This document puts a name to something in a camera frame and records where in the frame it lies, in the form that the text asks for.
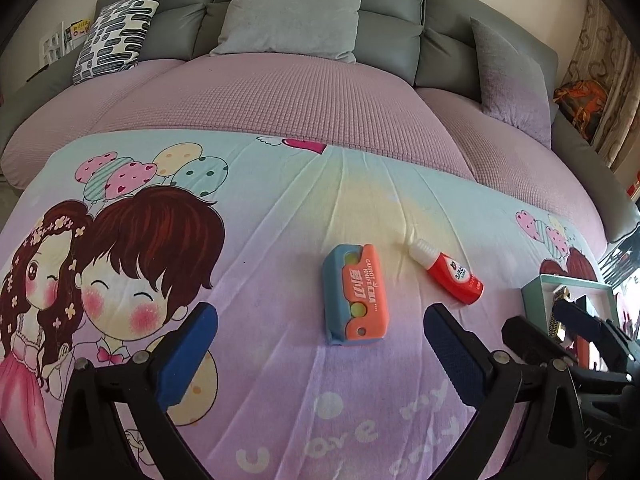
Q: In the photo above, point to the shallow teal cardboard box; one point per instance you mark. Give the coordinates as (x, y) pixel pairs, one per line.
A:
(532, 295)

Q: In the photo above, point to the white magazine holder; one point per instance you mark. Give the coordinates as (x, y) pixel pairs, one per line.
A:
(62, 42)

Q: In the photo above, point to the grey lilac pillow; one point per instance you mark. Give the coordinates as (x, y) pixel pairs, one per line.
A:
(510, 80)

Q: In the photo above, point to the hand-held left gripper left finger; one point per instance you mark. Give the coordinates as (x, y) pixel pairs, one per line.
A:
(192, 350)

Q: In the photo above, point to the red hanging ornament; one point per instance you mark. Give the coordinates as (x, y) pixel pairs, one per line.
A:
(635, 185)

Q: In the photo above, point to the bronze patterned metal block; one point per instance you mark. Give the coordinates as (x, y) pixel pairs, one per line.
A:
(556, 325)

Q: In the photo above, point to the grey sofa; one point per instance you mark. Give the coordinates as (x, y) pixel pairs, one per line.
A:
(390, 35)

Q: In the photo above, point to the black and white patterned pillow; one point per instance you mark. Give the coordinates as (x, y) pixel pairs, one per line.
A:
(117, 35)

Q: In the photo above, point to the printed cartoon blanket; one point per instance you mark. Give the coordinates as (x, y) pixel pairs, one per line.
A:
(280, 210)

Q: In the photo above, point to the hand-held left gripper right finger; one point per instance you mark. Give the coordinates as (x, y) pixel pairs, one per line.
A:
(452, 360)

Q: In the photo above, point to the mauve textured sofa cover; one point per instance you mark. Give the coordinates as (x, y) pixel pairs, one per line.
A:
(300, 95)

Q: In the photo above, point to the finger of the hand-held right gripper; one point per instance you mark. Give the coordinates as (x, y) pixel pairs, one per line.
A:
(535, 342)
(580, 320)

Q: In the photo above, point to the orange packet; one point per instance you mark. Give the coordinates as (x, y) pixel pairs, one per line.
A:
(360, 310)

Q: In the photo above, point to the red glue bottle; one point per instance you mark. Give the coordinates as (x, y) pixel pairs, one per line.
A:
(455, 277)

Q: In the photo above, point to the beige patterned curtain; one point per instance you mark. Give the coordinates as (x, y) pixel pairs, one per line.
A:
(615, 85)

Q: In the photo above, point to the orange bag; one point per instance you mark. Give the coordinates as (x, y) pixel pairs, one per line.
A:
(580, 107)

